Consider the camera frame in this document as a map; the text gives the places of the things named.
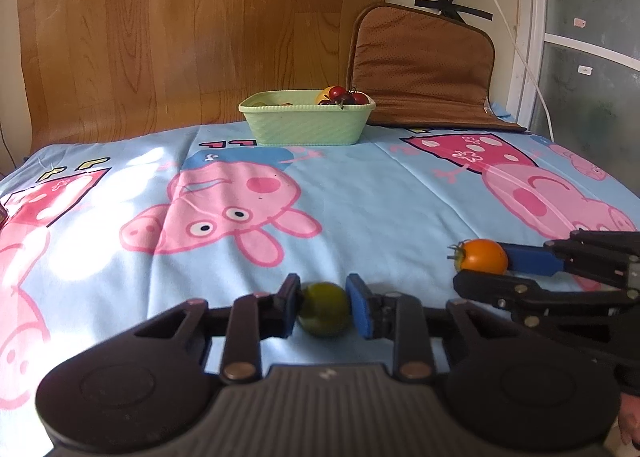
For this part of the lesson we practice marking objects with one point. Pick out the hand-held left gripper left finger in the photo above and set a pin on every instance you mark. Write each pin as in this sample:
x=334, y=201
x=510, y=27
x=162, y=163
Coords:
x=290, y=308

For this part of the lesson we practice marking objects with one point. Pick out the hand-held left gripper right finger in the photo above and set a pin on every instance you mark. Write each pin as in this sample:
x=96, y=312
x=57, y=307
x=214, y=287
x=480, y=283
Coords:
x=361, y=309

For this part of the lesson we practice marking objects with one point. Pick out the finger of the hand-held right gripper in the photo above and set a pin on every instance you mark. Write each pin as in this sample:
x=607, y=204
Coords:
x=532, y=259
x=490, y=287

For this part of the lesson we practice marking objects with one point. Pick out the orange cherry tomato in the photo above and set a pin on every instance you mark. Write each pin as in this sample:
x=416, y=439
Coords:
x=482, y=257

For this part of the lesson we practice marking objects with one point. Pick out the dark green tomato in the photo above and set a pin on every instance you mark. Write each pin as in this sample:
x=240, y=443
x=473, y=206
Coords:
x=325, y=309

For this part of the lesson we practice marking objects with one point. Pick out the green plastic basket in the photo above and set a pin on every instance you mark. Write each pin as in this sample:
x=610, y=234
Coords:
x=305, y=127

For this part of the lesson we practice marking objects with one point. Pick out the dark red cherry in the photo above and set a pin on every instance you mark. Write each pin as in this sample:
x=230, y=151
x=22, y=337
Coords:
x=345, y=100

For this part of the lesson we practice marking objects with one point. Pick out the person's right hand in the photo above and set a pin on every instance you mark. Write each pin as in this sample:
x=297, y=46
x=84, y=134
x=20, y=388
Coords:
x=631, y=417

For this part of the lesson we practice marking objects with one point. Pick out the cartoon pig printed blanket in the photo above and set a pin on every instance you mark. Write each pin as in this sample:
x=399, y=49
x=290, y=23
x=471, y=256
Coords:
x=375, y=207

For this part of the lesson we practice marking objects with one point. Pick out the brown seat cushion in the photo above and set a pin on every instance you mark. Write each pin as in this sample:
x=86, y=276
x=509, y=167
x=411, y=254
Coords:
x=420, y=62

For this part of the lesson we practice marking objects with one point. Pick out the black tape cross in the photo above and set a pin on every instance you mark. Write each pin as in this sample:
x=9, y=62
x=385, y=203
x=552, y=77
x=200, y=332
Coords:
x=470, y=12

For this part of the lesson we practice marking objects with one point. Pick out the wood grain vinyl sheet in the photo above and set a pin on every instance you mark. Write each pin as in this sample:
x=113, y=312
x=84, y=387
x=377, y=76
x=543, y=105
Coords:
x=150, y=37

